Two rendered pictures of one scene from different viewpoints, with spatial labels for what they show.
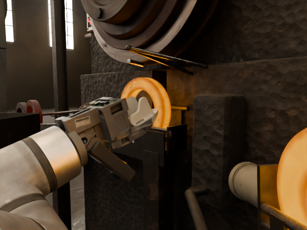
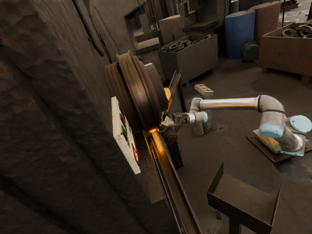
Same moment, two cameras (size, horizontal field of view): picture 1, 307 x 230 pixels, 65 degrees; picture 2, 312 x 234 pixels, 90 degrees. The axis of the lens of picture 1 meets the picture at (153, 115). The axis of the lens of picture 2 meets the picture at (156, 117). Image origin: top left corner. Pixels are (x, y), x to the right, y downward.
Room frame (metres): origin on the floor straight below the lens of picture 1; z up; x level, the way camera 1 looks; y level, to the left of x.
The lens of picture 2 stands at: (1.28, 0.59, 1.49)
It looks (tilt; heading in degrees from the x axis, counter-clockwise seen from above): 34 degrees down; 220
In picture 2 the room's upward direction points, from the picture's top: 19 degrees counter-clockwise
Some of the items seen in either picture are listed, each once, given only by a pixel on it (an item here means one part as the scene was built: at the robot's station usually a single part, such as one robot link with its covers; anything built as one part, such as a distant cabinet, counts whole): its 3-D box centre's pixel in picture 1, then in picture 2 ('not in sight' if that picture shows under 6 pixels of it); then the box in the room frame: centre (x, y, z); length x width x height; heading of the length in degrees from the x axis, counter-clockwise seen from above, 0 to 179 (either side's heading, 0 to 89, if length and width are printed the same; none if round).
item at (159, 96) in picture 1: (143, 110); (156, 139); (0.68, 0.03, 0.75); 0.18 x 0.03 x 0.18; 45
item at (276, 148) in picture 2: not in sight; (277, 136); (-0.20, 0.81, 0.10); 0.32 x 0.32 x 0.04; 40
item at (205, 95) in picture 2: not in sight; (206, 108); (-0.32, 0.07, 0.31); 0.24 x 0.16 x 0.62; 45
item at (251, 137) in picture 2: not in sight; (276, 140); (-0.20, 0.81, 0.04); 0.40 x 0.40 x 0.08; 40
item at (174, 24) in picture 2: not in sight; (179, 37); (-3.52, -1.56, 0.55); 1.10 x 0.53 x 1.10; 65
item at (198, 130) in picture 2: not in sight; (196, 117); (-0.18, -0.01, 0.26); 0.12 x 0.12 x 0.52
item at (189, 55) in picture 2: not in sight; (186, 59); (-1.96, -0.79, 0.39); 1.03 x 0.83 x 0.77; 150
